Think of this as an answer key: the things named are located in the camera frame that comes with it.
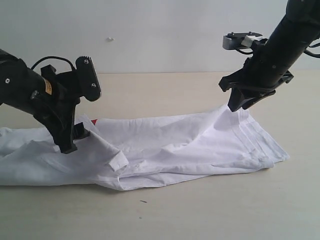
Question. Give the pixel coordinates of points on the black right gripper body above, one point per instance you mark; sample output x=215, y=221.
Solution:
x=271, y=59

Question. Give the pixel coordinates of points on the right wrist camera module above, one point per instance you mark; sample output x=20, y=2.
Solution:
x=241, y=40

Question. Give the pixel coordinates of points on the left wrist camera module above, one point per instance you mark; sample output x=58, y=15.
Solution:
x=88, y=79

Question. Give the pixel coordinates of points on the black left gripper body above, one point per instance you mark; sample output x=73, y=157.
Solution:
x=59, y=100

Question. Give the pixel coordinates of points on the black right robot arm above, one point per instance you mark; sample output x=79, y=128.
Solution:
x=301, y=23

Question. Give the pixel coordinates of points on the white t-shirt red lettering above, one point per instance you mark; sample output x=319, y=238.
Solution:
x=151, y=152

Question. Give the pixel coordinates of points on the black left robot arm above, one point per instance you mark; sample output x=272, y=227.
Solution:
x=18, y=84

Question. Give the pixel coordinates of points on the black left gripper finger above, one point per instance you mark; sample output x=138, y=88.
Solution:
x=61, y=130
x=79, y=131

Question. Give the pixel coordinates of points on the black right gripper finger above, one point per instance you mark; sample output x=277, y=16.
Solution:
x=244, y=99
x=234, y=82

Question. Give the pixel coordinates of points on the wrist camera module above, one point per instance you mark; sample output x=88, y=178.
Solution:
x=241, y=40
x=88, y=79

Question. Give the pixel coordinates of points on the small white wall fixture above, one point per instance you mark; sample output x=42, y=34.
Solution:
x=109, y=39

